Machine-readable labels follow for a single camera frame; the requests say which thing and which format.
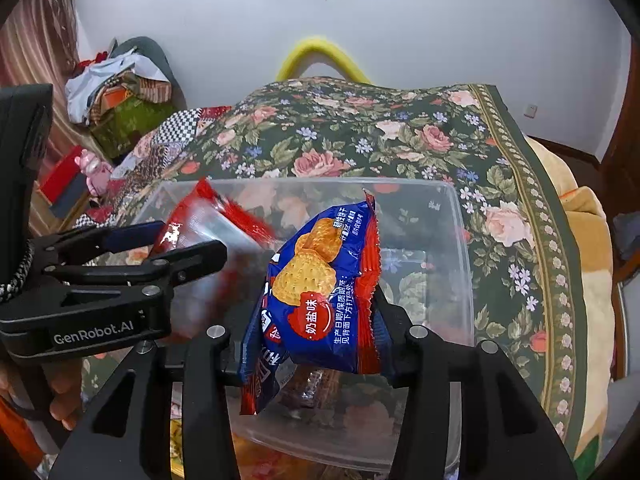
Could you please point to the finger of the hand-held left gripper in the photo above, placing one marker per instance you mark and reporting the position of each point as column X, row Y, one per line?
column 135, row 236
column 200, row 257

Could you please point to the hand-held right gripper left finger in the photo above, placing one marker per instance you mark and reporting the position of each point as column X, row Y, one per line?
column 207, row 375

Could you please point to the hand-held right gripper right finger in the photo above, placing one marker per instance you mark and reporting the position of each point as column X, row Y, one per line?
column 425, row 360

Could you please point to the red snack packet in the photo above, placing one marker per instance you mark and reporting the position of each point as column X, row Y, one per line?
column 210, row 220

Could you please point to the clear plastic container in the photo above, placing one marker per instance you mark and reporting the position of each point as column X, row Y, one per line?
column 440, row 260

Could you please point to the blue cracker packet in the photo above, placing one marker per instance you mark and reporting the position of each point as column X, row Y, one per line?
column 320, row 280

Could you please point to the person's left hand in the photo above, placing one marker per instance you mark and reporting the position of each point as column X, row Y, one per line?
column 67, row 400

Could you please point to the yellow snack packet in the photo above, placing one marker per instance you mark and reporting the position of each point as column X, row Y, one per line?
column 177, row 440

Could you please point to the pink plush toy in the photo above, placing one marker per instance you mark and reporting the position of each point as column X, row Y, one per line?
column 95, row 170

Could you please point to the red box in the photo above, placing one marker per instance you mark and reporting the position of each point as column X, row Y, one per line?
column 62, row 185

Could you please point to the brown snack packet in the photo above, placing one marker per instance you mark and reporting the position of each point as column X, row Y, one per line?
column 312, row 387

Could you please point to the checkered cloth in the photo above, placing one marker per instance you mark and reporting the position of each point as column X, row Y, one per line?
column 175, row 127

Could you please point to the orange cloth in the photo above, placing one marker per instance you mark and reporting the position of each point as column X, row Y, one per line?
column 20, row 435

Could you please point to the pile of clothes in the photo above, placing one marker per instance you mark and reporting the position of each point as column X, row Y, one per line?
column 95, row 85

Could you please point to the dark grey cushion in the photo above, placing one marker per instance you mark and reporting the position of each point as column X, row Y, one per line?
column 150, row 52

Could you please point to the beige blanket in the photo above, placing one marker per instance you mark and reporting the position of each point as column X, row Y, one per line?
column 587, row 240

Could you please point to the floral blanket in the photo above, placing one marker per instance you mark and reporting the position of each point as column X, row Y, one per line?
column 380, row 135

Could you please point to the striped curtain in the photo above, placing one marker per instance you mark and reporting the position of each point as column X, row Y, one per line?
column 35, row 35

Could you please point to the yellow foam tube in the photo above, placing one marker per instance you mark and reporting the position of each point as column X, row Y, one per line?
column 320, row 47

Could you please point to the white wall socket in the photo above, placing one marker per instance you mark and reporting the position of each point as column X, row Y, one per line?
column 530, row 109

